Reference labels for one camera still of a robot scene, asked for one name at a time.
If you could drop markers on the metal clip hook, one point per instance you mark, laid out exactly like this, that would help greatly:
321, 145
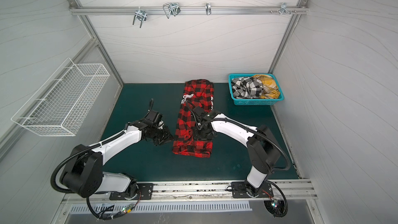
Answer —
208, 9

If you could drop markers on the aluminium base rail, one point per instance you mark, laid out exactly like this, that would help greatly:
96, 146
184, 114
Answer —
295, 189

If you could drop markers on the metal u-bolt hook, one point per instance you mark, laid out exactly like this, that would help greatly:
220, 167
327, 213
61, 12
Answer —
171, 9
140, 17

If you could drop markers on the metal u-bolt hook left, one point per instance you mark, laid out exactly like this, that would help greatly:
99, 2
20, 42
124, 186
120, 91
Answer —
140, 17

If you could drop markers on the white wire basket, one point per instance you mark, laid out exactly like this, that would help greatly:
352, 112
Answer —
60, 106

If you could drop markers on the metal u-bolt hook middle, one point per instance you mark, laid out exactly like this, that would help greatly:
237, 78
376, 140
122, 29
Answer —
171, 9

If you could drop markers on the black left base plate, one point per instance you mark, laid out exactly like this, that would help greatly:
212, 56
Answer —
144, 191

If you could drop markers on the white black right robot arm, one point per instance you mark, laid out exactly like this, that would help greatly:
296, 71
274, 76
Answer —
263, 150

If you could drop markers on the yellow plaid shirt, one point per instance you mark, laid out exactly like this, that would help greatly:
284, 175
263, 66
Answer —
270, 90

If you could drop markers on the black white checkered shirt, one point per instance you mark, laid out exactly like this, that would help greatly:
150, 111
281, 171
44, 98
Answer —
246, 88

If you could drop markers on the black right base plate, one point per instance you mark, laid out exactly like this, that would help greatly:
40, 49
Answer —
240, 189

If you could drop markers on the aluminium horizontal rail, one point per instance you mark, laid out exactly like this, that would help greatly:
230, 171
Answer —
185, 10

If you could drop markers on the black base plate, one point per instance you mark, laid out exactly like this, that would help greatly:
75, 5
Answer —
144, 191
240, 189

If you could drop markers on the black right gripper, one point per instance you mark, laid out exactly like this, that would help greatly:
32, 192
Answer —
201, 129

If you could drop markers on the white vent grille strip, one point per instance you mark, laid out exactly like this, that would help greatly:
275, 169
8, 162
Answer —
168, 207

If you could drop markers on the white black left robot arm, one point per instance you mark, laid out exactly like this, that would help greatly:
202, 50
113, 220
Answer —
83, 172

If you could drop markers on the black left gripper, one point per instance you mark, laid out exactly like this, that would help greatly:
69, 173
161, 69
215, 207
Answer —
168, 137

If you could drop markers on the aluminium corner frame post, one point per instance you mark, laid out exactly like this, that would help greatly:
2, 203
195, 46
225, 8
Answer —
94, 35

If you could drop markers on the red black plaid shirt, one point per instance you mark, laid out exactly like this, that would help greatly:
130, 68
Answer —
196, 93

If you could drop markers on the right aluminium corner post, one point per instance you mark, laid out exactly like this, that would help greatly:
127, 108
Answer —
288, 33

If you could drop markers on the metal bracket hook right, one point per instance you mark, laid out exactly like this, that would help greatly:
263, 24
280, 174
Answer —
283, 10

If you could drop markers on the teal plastic basket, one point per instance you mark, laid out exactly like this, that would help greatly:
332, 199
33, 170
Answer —
254, 102

